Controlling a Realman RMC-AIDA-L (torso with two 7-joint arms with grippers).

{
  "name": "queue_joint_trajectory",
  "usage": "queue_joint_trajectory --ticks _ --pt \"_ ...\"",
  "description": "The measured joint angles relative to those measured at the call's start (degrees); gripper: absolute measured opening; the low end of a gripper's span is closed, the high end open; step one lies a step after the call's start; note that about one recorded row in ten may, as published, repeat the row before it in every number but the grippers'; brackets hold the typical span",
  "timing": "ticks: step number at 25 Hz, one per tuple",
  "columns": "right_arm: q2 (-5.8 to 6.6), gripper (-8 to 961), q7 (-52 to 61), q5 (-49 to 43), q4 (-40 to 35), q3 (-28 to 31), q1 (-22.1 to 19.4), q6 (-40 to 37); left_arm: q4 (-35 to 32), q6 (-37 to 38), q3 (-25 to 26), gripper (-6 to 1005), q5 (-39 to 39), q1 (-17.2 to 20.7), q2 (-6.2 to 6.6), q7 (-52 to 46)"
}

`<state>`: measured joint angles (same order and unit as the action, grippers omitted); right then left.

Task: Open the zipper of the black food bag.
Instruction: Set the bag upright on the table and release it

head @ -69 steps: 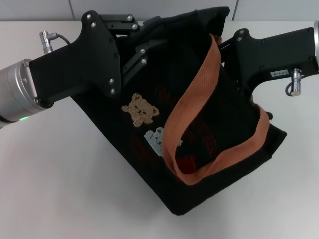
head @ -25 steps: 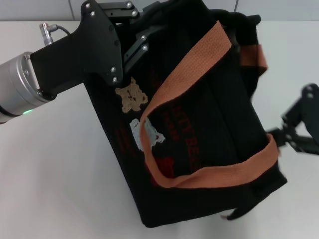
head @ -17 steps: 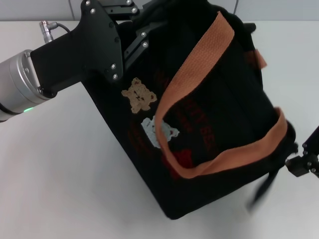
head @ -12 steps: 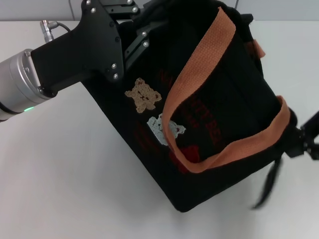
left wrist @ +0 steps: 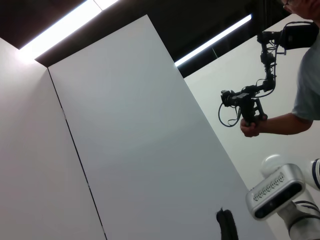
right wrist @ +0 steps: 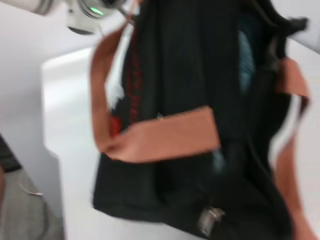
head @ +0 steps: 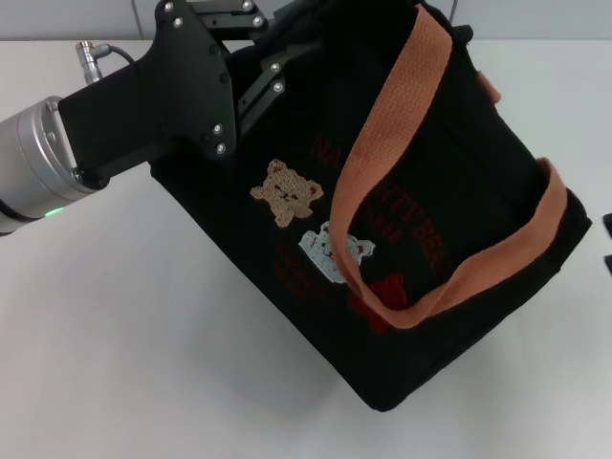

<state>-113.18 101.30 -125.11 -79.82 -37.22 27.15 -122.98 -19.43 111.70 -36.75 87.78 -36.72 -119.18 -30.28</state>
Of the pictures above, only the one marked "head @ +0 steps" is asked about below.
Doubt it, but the left gripper cable with connector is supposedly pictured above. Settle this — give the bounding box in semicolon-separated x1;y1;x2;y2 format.
76;41;139;88

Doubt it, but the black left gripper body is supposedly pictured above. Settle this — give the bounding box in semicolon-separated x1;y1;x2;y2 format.
58;0;239;186

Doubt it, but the black bag with orange straps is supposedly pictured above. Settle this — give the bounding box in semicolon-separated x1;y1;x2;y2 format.
149;0;595;413

